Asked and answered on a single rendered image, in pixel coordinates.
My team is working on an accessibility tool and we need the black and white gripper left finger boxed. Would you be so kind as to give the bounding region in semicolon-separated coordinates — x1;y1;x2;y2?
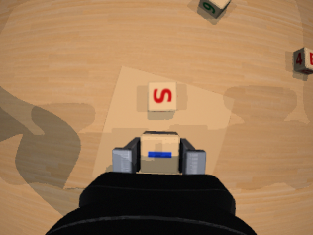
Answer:
112;137;141;173

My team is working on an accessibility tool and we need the beige flat mat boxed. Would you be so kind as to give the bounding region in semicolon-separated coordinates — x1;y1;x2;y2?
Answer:
92;66;235;178

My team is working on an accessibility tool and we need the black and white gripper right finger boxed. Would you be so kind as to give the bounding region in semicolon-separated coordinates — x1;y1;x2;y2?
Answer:
178;138;206;175

